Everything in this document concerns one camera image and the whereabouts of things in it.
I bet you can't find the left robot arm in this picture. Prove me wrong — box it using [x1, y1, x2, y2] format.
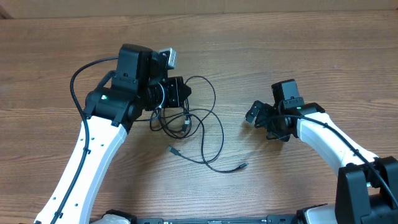
[34, 44, 192, 223]

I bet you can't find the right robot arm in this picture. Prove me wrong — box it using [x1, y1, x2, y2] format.
[245, 79, 397, 224]

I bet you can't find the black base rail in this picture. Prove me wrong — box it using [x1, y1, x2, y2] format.
[136, 214, 301, 224]

